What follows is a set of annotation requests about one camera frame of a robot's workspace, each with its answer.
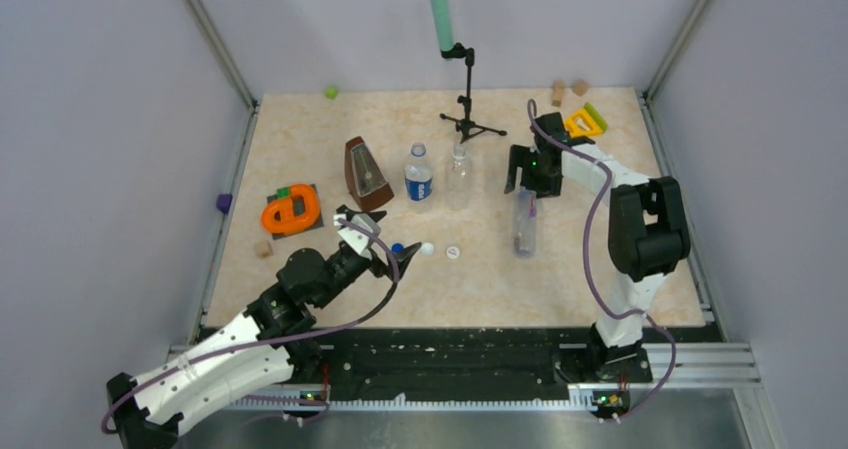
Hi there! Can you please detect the white slotted cable duct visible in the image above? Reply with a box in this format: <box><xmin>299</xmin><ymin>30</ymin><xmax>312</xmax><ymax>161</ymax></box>
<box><xmin>227</xmin><ymin>389</ymin><xmax>597</xmax><ymax>412</ymax></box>

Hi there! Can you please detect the clear bottle red label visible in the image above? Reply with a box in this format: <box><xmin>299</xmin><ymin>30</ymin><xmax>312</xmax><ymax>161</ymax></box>
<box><xmin>512</xmin><ymin>188</ymin><xmax>538</xmax><ymax>258</ymax></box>

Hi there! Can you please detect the clear Pepsi plastic bottle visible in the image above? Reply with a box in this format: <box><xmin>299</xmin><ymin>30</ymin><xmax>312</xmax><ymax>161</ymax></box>
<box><xmin>404</xmin><ymin>142</ymin><xmax>434</xmax><ymax>203</ymax></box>

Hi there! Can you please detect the yellow plastic toy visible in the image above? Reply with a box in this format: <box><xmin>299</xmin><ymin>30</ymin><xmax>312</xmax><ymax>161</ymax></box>
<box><xmin>564</xmin><ymin>107</ymin><xmax>597</xmax><ymax>138</ymax></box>

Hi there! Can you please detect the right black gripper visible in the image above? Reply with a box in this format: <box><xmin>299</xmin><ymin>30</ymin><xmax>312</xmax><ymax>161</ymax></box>
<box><xmin>506</xmin><ymin>145</ymin><xmax>562</xmax><ymax>200</ymax></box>

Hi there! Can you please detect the mint green microphone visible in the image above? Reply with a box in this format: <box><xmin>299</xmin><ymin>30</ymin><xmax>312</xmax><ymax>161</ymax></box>
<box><xmin>429</xmin><ymin>0</ymin><xmax>455</xmax><ymax>52</ymax></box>

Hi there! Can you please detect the green cylinder stick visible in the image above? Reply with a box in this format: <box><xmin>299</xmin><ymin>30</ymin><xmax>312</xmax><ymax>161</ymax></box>
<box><xmin>583</xmin><ymin>103</ymin><xmax>608</xmax><ymax>135</ymax></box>

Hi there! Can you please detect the purple block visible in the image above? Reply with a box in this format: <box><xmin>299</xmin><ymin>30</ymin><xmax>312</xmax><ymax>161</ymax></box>
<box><xmin>215</xmin><ymin>193</ymin><xmax>233</xmax><ymax>215</ymax></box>

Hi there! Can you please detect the purple cable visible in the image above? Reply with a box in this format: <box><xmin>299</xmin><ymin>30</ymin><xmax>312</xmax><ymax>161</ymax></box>
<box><xmin>100</xmin><ymin>219</ymin><xmax>402</xmax><ymax>435</ymax></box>
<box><xmin>527</xmin><ymin>98</ymin><xmax>677</xmax><ymax>421</ymax></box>

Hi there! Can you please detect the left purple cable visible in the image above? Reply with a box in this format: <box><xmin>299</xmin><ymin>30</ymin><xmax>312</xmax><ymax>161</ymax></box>
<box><xmin>100</xmin><ymin>219</ymin><xmax>402</xmax><ymax>435</ymax></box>

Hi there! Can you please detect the orange plastic ring toy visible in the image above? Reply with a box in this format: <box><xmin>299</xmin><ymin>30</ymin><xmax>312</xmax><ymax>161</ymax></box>
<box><xmin>260</xmin><ymin>182</ymin><xmax>321</xmax><ymax>234</ymax></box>

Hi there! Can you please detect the small wooden cube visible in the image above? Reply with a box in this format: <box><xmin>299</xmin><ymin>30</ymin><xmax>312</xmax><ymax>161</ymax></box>
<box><xmin>253</xmin><ymin>240</ymin><xmax>274</xmax><ymax>259</ymax></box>

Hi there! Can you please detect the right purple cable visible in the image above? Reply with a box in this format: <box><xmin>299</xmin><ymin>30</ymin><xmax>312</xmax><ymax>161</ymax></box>
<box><xmin>527</xmin><ymin>98</ymin><xmax>677</xmax><ymax>421</ymax></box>

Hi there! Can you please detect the tall wooden block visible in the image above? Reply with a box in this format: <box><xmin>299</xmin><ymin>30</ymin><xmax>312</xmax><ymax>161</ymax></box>
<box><xmin>551</xmin><ymin>79</ymin><xmax>567</xmax><ymax>108</ymax></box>

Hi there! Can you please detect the black tripod stand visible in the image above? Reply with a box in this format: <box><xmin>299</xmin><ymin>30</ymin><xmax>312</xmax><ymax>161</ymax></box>
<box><xmin>439</xmin><ymin>42</ymin><xmax>508</xmax><ymax>144</ymax></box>

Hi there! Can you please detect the clear bottle white cap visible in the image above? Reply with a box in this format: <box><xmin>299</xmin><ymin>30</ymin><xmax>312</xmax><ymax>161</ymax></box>
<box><xmin>446</xmin><ymin>143</ymin><xmax>473</xmax><ymax>210</ymax></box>

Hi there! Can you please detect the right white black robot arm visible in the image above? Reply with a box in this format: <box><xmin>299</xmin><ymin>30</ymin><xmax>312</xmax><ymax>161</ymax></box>
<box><xmin>504</xmin><ymin>109</ymin><xmax>691</xmax><ymax>381</ymax></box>

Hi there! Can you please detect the brown wooden metronome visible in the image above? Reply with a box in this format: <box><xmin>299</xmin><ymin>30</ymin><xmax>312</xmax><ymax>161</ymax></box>
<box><xmin>344</xmin><ymin>136</ymin><xmax>394</xmax><ymax>212</ymax></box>

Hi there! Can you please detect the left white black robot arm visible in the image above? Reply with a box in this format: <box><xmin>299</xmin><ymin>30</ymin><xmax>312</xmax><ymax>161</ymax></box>
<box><xmin>101</xmin><ymin>205</ymin><xmax>422</xmax><ymax>448</ymax></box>

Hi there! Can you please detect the green ball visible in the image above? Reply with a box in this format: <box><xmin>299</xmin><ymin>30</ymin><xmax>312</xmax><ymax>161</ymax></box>
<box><xmin>324</xmin><ymin>85</ymin><xmax>338</xmax><ymax>100</ymax></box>

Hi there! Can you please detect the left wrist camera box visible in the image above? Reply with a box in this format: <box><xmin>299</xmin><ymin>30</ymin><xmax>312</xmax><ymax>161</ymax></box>
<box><xmin>333</xmin><ymin>215</ymin><xmax>380</xmax><ymax>256</ymax></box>

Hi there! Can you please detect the white Pocari Sweat cap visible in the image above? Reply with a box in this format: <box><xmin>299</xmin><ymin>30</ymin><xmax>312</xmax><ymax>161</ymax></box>
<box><xmin>420</xmin><ymin>242</ymin><xmax>434</xmax><ymax>256</ymax></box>

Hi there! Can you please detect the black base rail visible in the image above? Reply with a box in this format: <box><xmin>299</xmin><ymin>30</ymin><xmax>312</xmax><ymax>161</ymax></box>
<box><xmin>198</xmin><ymin>323</ymin><xmax>723</xmax><ymax>404</ymax></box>

